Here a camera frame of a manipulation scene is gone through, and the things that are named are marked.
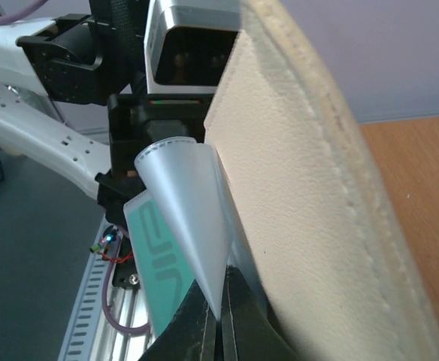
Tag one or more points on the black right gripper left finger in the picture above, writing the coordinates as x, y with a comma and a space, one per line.
190, 336

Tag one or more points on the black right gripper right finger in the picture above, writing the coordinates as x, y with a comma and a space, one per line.
246, 331

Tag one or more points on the beige card holder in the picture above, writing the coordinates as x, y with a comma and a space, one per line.
285, 189

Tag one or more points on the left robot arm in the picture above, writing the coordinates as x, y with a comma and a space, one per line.
85, 59

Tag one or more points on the aluminium front rail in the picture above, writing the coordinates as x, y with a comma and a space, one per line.
129, 309

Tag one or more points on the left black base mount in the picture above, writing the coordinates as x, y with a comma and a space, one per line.
125, 274

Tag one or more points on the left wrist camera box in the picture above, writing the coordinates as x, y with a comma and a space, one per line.
187, 44

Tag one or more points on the grey slotted cable duct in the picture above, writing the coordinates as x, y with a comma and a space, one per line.
88, 335

